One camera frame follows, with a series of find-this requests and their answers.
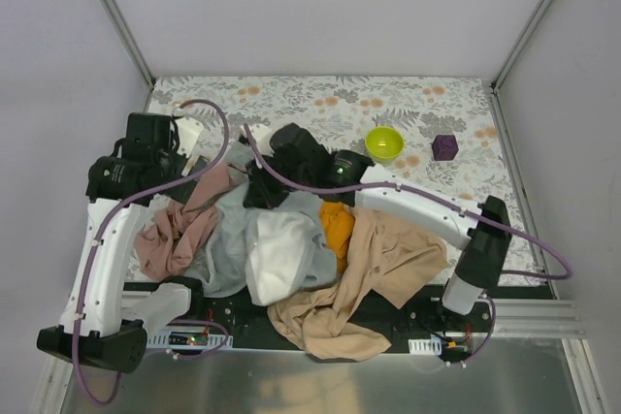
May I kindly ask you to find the floral tablecloth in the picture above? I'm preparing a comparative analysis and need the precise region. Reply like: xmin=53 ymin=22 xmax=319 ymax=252
xmin=91 ymin=75 xmax=547 ymax=289

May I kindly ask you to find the pink cloth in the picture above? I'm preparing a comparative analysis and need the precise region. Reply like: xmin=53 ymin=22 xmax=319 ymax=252
xmin=134 ymin=162 xmax=246 ymax=281

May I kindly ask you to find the left aluminium frame post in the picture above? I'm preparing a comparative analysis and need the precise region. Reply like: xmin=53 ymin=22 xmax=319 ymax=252
xmin=100 ymin=0 xmax=156 ymax=90

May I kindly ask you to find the left controller board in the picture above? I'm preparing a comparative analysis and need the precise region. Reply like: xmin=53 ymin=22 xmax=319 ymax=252
xmin=147 ymin=330 xmax=233 ymax=351

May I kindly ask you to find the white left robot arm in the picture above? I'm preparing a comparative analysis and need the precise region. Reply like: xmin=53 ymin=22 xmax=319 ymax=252
xmin=37 ymin=112 xmax=205 ymax=373

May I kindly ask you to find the beige cloth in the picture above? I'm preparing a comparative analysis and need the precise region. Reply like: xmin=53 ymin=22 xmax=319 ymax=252
xmin=267 ymin=207 xmax=449 ymax=362

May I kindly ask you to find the right controller board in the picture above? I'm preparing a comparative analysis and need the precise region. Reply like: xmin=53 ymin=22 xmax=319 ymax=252
xmin=408 ymin=335 xmax=473 ymax=357

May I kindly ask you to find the right aluminium frame post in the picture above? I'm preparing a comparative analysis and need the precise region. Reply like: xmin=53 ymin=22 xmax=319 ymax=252
xmin=491 ymin=0 xmax=556 ymax=94

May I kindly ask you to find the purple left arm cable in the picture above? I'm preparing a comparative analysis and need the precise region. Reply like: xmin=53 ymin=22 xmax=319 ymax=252
xmin=71 ymin=99 xmax=232 ymax=405

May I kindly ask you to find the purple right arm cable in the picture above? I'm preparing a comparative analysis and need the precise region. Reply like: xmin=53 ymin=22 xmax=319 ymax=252
xmin=242 ymin=123 xmax=573 ymax=371

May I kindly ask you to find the orange cloth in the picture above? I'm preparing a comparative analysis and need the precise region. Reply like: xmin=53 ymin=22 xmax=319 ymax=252
xmin=319 ymin=202 xmax=355 ymax=274

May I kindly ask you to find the grey sweatshirt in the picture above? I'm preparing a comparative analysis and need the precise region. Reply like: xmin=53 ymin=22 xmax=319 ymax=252
xmin=184 ymin=142 xmax=337 ymax=306

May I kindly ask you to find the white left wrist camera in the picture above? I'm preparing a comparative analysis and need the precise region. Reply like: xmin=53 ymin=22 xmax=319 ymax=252
xmin=174 ymin=116 xmax=205 ymax=157

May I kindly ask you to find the aluminium frame post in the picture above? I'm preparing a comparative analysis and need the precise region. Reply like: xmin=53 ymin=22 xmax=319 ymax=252
xmin=100 ymin=0 xmax=156 ymax=90
xmin=491 ymin=0 xmax=556 ymax=94

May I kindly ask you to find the purple cube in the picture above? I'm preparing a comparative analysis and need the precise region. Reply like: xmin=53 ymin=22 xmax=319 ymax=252
xmin=432 ymin=135 xmax=459 ymax=161

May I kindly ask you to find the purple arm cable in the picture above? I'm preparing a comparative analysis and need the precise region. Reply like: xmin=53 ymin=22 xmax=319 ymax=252
xmin=242 ymin=123 xmax=573 ymax=371
xmin=71 ymin=99 xmax=232 ymax=405

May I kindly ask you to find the controller board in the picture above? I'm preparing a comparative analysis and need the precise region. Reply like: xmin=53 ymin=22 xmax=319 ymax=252
xmin=147 ymin=330 xmax=233 ymax=351
xmin=408 ymin=335 xmax=473 ymax=357

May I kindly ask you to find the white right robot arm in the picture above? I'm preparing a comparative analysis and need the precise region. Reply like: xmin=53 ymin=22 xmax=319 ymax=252
xmin=242 ymin=124 xmax=513 ymax=315

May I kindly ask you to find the green bowl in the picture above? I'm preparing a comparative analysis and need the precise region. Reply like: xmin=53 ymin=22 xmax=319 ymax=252
xmin=365 ymin=126 xmax=405 ymax=163

